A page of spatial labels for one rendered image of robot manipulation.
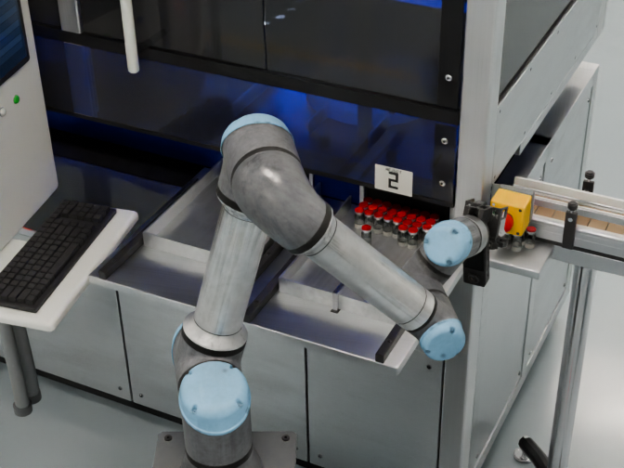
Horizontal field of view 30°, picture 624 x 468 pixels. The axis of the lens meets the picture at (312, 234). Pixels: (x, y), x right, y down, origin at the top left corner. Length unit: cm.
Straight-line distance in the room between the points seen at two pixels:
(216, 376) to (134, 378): 131
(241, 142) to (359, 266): 27
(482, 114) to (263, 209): 70
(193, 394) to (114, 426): 147
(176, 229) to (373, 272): 83
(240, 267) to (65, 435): 156
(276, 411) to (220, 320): 107
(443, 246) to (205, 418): 49
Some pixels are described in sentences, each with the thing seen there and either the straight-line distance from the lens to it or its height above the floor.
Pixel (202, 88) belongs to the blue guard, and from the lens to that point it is 258.
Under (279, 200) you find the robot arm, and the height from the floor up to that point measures 138.
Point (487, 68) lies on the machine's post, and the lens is 226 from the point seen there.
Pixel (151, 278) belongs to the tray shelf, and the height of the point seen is 88.
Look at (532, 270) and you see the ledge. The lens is 246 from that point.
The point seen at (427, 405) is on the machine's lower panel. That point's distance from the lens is 280.
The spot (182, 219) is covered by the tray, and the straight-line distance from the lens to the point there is 261.
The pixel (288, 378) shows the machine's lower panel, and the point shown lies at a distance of 294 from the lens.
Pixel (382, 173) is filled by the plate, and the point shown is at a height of 103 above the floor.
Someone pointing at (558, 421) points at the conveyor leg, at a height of 36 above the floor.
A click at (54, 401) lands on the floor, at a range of 352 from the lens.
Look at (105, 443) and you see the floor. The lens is 336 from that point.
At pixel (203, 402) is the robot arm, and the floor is 101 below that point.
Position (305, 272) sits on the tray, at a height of 88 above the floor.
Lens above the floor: 232
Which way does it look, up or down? 34 degrees down
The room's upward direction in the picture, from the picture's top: 1 degrees counter-clockwise
